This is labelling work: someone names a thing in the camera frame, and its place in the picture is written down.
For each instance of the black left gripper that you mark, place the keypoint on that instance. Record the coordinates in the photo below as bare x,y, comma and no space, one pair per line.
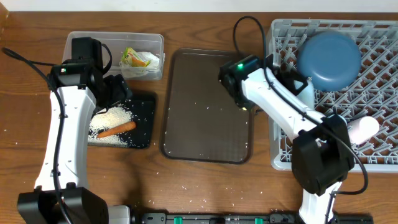
117,93

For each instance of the white rice pile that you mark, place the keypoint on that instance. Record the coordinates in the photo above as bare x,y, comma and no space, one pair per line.
109,118

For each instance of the green yellow snack wrapper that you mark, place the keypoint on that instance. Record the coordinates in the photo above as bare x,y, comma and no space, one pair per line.
133,59

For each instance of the orange carrot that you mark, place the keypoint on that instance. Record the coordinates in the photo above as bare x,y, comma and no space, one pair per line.
117,130

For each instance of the light blue bowl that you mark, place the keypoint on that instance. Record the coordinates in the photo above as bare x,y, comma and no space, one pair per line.
307,95

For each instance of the dark blue plate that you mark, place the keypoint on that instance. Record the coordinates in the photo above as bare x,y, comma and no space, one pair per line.
332,60

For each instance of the pink plastic cup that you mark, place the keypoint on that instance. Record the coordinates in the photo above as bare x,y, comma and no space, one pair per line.
362,129

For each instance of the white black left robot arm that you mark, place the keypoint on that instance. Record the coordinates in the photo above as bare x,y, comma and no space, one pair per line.
61,194

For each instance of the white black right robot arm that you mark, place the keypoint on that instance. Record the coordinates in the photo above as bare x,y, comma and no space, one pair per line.
321,151

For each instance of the grey dishwasher rack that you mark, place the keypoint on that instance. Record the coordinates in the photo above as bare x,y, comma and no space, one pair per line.
373,93

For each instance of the black rectangular tray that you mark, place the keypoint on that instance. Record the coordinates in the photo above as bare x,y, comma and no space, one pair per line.
143,124

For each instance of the clear plastic bin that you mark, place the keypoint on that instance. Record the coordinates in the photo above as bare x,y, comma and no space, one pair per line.
151,45

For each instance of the dark brown serving tray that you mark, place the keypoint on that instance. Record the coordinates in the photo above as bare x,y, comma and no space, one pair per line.
201,120

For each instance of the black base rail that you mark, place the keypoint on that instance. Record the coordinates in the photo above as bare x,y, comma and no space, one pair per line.
163,217

